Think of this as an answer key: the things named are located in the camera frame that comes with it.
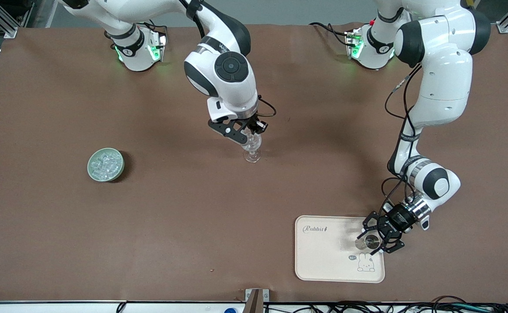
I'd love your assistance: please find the steel double jigger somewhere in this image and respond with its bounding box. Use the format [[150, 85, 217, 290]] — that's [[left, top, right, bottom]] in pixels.
[[355, 234, 379, 251]]

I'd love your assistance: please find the clear wine glass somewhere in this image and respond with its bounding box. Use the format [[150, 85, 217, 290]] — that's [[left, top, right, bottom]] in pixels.
[[241, 133, 263, 163]]

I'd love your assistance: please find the pile of clear ice cubes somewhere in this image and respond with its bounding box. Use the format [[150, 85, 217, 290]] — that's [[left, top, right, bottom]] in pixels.
[[92, 150, 122, 179]]

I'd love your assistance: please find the cream rabbit print tray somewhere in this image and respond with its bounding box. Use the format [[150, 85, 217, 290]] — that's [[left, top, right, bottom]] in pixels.
[[294, 215, 386, 284]]

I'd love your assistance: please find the green round bowl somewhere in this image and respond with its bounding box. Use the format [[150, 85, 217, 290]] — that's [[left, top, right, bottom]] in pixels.
[[87, 148, 125, 182]]

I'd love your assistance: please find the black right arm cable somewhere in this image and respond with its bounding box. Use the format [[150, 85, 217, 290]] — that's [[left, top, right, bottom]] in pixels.
[[257, 95, 277, 118]]

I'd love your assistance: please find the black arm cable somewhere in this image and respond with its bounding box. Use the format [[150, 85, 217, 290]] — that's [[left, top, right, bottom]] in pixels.
[[380, 65, 424, 218], [257, 95, 277, 118]]

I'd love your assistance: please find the black cable bundle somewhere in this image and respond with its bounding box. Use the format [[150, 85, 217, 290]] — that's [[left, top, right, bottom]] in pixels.
[[265, 296, 508, 313]]

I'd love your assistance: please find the black base power cable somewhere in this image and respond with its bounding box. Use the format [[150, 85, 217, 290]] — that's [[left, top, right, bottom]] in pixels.
[[310, 22, 354, 46]]

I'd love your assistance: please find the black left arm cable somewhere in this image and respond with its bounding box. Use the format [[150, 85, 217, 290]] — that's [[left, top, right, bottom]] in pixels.
[[380, 65, 424, 218]]

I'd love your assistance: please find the metal bracket plate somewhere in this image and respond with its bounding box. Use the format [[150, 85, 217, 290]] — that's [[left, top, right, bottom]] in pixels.
[[244, 288, 270, 303]]

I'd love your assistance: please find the brown stand post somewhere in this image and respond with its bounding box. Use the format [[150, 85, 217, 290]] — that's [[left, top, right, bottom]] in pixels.
[[245, 289, 264, 313]]

